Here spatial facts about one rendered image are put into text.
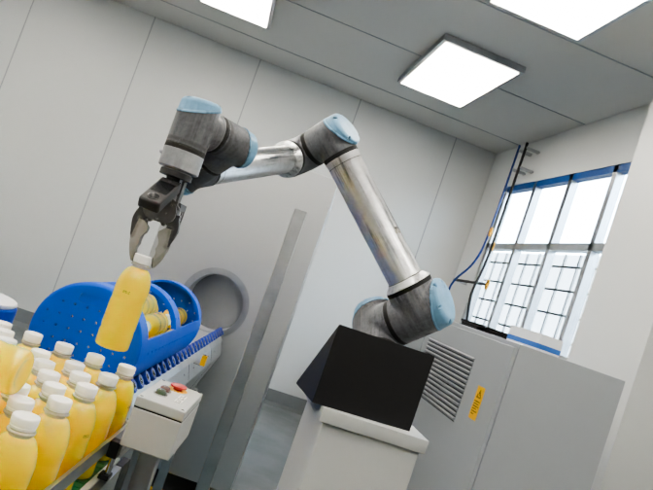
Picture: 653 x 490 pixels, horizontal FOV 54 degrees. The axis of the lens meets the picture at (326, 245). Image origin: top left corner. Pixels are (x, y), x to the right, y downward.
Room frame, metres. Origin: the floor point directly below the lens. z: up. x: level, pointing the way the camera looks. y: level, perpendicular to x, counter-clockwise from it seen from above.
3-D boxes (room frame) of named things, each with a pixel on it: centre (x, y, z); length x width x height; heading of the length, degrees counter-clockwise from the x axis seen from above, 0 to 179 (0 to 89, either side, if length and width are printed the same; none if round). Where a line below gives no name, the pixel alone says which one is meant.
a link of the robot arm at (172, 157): (1.41, 0.36, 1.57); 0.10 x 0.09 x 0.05; 91
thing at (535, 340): (2.94, -1.04, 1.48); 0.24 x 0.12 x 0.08; 17
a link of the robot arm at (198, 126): (1.41, 0.36, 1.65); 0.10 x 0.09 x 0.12; 142
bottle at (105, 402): (1.32, 0.33, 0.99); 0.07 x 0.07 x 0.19
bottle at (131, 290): (1.39, 0.36, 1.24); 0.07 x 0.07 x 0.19
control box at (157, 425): (1.36, 0.20, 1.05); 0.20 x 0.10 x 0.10; 0
